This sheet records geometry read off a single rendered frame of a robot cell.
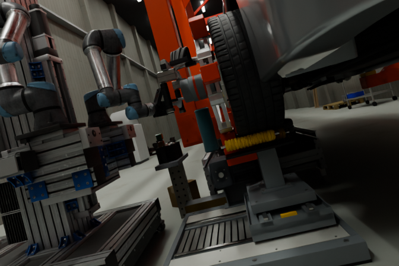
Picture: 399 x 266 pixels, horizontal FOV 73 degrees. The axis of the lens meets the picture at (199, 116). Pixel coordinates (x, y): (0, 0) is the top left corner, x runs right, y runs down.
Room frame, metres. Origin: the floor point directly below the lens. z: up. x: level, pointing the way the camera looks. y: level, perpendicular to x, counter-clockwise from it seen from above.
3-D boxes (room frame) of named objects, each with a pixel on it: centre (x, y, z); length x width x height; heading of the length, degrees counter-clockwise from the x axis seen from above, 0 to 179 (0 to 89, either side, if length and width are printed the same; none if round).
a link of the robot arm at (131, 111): (1.48, 0.33, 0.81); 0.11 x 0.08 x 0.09; 129
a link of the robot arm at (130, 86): (1.48, 0.34, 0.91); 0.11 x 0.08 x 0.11; 119
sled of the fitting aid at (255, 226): (1.43, -0.29, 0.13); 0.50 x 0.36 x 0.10; 174
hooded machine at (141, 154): (8.07, 2.21, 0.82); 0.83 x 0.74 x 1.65; 174
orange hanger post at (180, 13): (3.90, -0.12, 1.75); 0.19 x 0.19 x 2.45; 84
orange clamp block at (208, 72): (1.16, -0.09, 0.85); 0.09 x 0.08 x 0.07; 174
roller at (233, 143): (1.35, -0.21, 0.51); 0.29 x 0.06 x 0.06; 84
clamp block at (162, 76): (1.33, 0.10, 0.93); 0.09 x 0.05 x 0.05; 84
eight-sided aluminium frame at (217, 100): (1.48, -0.12, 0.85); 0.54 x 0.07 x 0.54; 174
